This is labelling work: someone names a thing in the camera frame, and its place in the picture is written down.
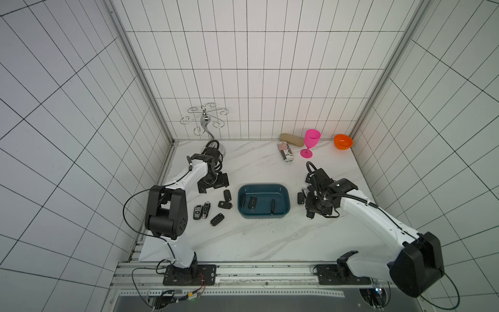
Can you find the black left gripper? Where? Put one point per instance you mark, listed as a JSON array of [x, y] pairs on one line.
[[222, 181]]

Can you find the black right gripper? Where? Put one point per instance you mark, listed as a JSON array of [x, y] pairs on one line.
[[312, 203]]

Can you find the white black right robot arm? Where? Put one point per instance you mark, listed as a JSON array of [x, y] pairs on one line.
[[413, 261]]

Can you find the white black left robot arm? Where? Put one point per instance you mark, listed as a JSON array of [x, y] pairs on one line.
[[167, 211]]

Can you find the black VW key fob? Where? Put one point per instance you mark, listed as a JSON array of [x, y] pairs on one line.
[[300, 198]]

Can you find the black silver flip key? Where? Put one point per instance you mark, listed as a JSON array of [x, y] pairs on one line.
[[205, 210]]

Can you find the black silver BMW key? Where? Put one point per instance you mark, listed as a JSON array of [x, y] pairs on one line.
[[198, 211]]

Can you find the teal storage box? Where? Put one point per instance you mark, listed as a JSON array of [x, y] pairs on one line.
[[264, 192]]

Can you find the flag print can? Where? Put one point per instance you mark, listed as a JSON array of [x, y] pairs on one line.
[[285, 151]]

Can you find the tan bread roll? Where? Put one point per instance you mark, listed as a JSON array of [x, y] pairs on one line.
[[292, 139]]

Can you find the pink plastic goblet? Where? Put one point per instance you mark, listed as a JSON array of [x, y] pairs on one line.
[[312, 138]]

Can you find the silver chrome cup stand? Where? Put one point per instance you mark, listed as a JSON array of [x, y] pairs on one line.
[[205, 115]]

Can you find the orange plastic bowl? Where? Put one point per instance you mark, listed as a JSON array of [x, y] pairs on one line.
[[343, 142]]

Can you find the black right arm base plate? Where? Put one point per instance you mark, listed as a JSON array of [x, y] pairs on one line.
[[332, 274]]

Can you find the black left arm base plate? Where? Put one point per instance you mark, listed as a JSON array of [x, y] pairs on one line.
[[193, 276]]

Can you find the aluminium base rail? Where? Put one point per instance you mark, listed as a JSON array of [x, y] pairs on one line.
[[238, 275]]

